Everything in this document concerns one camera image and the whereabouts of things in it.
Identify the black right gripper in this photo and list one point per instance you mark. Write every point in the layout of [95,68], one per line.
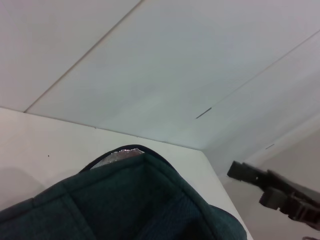
[305,205]

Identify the dark teal insulated lunch bag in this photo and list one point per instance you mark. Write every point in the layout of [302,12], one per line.
[125,200]

